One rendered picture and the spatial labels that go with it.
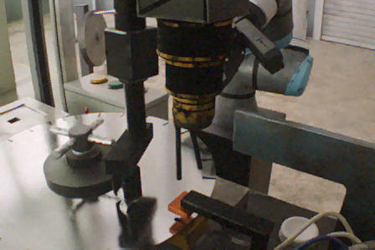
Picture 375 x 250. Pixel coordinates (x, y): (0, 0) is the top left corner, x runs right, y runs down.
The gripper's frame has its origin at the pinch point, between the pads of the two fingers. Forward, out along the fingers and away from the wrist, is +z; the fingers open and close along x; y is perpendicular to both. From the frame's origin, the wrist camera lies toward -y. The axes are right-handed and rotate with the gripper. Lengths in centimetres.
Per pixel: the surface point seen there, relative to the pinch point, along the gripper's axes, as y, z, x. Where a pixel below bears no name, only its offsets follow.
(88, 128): -0.3, 13.7, 10.6
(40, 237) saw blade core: -7.9, 25.8, 12.2
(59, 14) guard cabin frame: 49, -6, 7
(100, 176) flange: -4.3, 17.2, 7.6
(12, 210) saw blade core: -2.0, 26.7, 12.8
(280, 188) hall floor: 38, -38, -144
